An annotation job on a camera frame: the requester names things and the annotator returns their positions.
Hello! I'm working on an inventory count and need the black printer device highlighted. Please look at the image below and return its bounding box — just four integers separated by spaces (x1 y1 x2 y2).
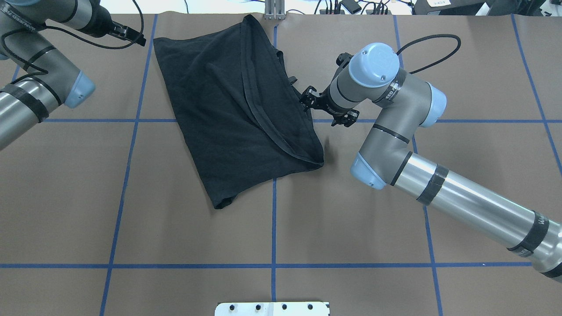
412 0 492 16

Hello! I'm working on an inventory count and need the aluminium frame post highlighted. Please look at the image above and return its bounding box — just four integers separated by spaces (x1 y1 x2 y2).
264 0 286 20

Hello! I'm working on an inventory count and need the metal base plate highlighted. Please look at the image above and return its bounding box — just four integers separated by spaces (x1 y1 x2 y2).
214 301 331 316

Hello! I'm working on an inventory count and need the black graphic t-shirt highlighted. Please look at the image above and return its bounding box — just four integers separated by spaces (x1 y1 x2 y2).
153 14 324 209

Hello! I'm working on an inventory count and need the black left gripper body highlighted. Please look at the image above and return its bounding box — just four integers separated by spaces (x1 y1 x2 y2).
86 2 118 38

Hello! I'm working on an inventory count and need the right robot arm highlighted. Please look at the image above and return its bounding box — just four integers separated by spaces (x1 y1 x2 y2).
300 43 562 282

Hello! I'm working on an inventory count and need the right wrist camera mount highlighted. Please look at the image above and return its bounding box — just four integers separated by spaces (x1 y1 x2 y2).
336 52 353 69

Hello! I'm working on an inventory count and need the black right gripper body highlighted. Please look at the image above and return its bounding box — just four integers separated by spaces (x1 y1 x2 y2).
314 90 360 127

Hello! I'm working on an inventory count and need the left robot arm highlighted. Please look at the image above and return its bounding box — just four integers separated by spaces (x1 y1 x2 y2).
0 0 146 149

